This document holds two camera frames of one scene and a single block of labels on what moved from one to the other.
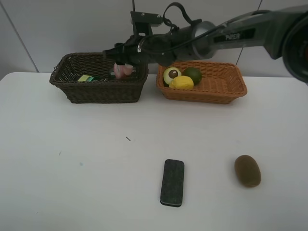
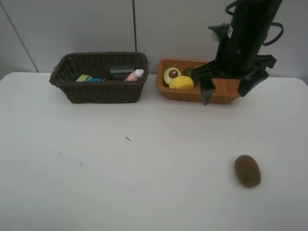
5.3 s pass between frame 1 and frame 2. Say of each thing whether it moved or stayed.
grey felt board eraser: moved
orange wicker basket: stayed
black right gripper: moved
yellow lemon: stayed
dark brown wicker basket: stayed
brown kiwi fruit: stayed
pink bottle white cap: moved
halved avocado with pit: stayed
